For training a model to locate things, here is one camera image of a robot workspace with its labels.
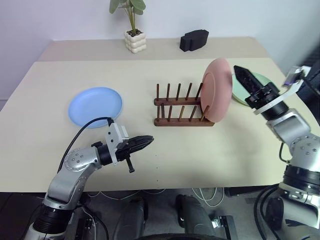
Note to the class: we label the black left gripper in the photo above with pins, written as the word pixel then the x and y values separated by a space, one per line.
pixel 123 151

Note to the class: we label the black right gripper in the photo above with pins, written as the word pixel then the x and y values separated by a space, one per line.
pixel 265 95

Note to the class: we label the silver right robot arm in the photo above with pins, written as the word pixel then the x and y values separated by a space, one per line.
pixel 291 125

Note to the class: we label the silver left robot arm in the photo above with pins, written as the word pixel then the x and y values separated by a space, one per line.
pixel 75 160

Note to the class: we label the wooden dish rack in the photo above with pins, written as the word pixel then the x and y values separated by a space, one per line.
pixel 180 121

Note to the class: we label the green plate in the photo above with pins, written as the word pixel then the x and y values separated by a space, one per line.
pixel 238 96

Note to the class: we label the pink plate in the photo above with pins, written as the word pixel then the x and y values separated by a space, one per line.
pixel 217 92

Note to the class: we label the blue plate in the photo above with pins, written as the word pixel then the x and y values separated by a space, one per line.
pixel 96 106

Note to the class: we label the black foam block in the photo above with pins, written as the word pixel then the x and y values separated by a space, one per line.
pixel 193 41

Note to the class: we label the dark rounded leg shape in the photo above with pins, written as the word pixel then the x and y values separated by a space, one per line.
pixel 132 217
pixel 195 217

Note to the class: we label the white bubble plant pot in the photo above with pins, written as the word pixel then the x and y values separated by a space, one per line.
pixel 135 43

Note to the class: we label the green leafy plant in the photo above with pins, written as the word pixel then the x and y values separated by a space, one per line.
pixel 132 17

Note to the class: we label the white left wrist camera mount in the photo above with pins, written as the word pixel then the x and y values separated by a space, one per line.
pixel 113 135

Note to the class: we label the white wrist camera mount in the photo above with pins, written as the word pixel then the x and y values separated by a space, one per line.
pixel 113 135
pixel 272 101

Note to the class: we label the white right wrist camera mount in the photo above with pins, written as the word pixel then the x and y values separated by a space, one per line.
pixel 272 101

